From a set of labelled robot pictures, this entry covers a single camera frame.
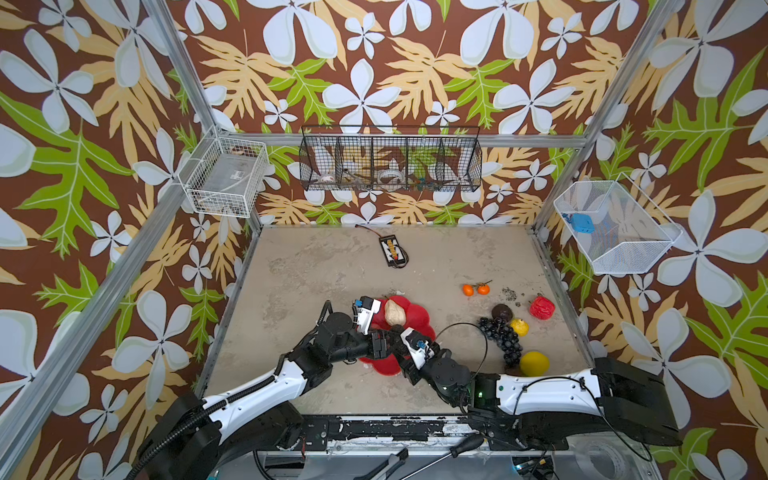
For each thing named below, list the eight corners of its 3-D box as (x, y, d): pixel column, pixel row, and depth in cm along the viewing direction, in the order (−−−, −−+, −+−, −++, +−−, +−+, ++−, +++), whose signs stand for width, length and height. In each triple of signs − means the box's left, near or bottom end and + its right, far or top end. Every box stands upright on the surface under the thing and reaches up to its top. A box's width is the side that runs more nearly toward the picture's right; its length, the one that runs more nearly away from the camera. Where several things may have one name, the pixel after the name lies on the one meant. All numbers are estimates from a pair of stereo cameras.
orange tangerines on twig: (464, 297, 102) (466, 293, 100) (461, 288, 104) (462, 284, 102) (493, 293, 103) (496, 289, 101) (489, 284, 105) (491, 280, 103)
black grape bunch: (511, 368, 86) (517, 363, 82) (474, 326, 94) (478, 320, 91) (528, 356, 88) (534, 350, 85) (490, 316, 97) (494, 309, 93)
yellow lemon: (523, 376, 84) (528, 372, 82) (517, 355, 88) (521, 351, 86) (547, 376, 84) (553, 372, 82) (540, 355, 88) (545, 351, 86)
